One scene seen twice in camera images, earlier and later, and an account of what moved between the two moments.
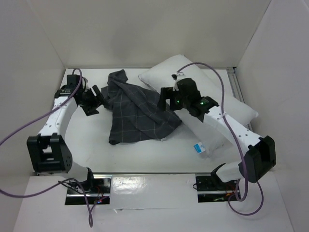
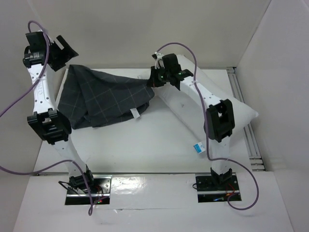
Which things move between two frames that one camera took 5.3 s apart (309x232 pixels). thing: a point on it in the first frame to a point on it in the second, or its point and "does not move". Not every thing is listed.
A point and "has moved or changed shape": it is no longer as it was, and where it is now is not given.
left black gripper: (97, 101) to (66, 53)
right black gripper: (165, 97) to (154, 78)
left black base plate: (97, 191) does not move
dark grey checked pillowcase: (135, 112) has moved or changed shape
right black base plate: (210, 188) does not move
